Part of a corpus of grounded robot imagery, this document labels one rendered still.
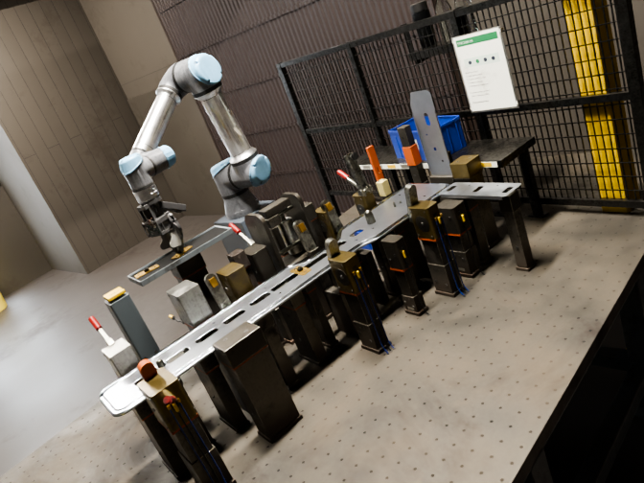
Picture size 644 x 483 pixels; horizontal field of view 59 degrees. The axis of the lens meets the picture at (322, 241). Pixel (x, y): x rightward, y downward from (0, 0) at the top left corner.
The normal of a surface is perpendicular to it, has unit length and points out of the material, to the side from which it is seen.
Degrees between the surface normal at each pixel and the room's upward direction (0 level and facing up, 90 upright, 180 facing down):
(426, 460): 0
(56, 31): 90
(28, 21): 90
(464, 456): 0
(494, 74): 90
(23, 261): 90
